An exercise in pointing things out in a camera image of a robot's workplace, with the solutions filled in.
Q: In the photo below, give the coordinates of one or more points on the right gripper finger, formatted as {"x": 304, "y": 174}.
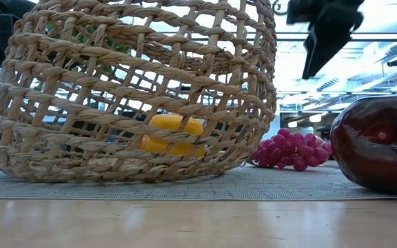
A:
{"x": 322, "y": 44}

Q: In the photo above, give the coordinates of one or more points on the black ceiling fixture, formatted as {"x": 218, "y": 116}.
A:
{"x": 395, "y": 62}

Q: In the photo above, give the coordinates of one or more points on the yellow bell pepper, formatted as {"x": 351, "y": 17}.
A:
{"x": 174, "y": 123}

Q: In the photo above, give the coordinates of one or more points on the dark maroon round fruit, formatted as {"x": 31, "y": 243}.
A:
{"x": 374, "y": 155}

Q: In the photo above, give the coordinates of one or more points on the purple grape bunch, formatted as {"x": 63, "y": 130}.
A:
{"x": 288, "y": 151}

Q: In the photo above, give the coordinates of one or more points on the grey woven placemat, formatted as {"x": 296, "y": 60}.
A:
{"x": 253, "y": 187}

